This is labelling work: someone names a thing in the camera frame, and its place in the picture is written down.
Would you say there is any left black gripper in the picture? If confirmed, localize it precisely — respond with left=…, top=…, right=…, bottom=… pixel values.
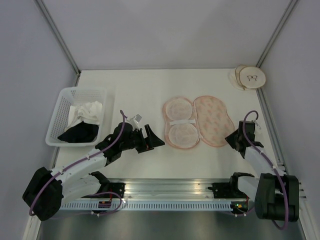
left=120, top=124, right=165, bottom=154

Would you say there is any floral laundry bag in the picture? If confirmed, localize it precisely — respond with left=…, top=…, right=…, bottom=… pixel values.
left=162, top=95, right=235, bottom=150

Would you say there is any white bra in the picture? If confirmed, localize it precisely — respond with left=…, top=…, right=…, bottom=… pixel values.
left=65, top=101, right=103, bottom=130

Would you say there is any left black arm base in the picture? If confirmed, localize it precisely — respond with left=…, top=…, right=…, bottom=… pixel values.
left=83, top=182, right=126, bottom=199

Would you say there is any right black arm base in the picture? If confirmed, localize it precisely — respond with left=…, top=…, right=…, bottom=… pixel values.
left=207, top=182, right=242, bottom=199

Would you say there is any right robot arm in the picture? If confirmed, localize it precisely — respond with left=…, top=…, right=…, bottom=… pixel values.
left=225, top=120, right=300, bottom=223

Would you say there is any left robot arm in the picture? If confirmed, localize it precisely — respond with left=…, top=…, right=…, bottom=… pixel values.
left=22, top=122, right=165, bottom=221

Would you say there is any black garment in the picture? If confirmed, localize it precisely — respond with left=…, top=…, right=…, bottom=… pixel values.
left=57, top=122, right=99, bottom=143

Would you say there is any white plastic basket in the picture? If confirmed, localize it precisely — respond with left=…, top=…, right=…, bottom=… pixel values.
left=45, top=86, right=107, bottom=147

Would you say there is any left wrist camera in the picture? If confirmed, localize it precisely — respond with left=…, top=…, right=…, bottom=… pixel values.
left=128, top=114, right=142, bottom=130

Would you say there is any aluminium rail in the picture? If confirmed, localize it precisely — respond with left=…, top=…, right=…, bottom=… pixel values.
left=34, top=178, right=307, bottom=200

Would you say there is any white slotted cable duct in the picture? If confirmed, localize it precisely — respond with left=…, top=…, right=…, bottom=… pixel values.
left=60, top=200, right=233, bottom=212

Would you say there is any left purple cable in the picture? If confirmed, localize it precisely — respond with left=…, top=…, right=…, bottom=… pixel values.
left=29, top=109, right=128, bottom=216

